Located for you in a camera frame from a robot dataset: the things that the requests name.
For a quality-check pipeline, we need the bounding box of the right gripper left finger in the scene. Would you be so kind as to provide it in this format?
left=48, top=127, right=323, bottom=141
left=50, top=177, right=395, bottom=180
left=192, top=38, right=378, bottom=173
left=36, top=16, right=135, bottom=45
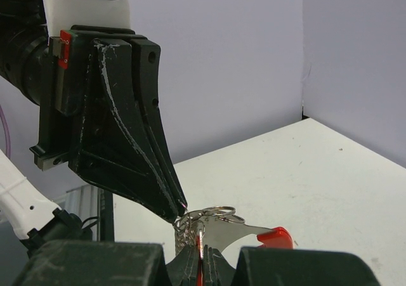
left=13, top=240, right=199, bottom=285

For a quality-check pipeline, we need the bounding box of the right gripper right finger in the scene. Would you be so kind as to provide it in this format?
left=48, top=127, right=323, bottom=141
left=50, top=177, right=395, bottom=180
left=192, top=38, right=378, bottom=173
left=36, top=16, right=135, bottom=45
left=202, top=245, right=381, bottom=286

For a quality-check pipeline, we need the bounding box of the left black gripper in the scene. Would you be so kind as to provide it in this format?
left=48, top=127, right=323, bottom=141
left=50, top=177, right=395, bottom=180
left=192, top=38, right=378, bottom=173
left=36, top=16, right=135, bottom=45
left=30, top=25, right=187, bottom=221

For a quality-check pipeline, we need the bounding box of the silver keyring with red tag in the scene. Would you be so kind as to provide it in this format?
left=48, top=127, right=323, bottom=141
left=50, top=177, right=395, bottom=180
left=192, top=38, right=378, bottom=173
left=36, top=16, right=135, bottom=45
left=173, top=206, right=294, bottom=255

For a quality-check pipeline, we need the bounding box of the red key tag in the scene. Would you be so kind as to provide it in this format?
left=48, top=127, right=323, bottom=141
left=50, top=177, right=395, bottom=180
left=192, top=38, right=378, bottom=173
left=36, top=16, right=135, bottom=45
left=196, top=230, right=204, bottom=286

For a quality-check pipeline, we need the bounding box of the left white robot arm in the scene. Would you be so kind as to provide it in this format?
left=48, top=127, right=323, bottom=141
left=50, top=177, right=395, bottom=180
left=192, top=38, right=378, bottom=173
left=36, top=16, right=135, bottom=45
left=1, top=0, right=187, bottom=256

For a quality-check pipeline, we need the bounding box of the aluminium frame rail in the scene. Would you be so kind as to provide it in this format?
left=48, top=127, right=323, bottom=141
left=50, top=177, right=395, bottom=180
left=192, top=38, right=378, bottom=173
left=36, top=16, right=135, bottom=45
left=65, top=186, right=105, bottom=241

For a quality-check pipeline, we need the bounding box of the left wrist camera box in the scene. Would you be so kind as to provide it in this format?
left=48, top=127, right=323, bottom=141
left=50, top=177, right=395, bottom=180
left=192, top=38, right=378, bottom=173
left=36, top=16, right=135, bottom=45
left=43, top=0, right=131, bottom=37

